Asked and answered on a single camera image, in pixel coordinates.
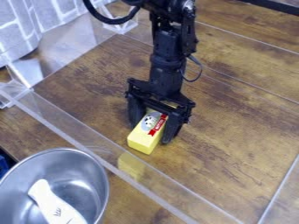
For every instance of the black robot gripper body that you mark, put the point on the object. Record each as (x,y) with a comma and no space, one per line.
(160,91)

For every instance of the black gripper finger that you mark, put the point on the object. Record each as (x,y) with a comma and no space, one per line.
(172,127)
(136,110)

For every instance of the yellow butter block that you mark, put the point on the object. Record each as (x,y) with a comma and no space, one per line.
(147,133)

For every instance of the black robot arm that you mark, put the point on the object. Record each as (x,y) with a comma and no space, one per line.
(172,18)

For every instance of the clear acrylic barrier panel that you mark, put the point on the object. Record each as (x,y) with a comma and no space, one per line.
(229,170)

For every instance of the silver metal bowl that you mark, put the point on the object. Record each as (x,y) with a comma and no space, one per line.
(76,178)

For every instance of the blue object at edge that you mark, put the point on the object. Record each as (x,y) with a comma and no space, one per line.
(2,166)

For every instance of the grey brick pattern curtain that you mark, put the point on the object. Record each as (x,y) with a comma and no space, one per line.
(25,19)

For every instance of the white plastic spatula handle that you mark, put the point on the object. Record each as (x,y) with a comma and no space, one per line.
(54,209)

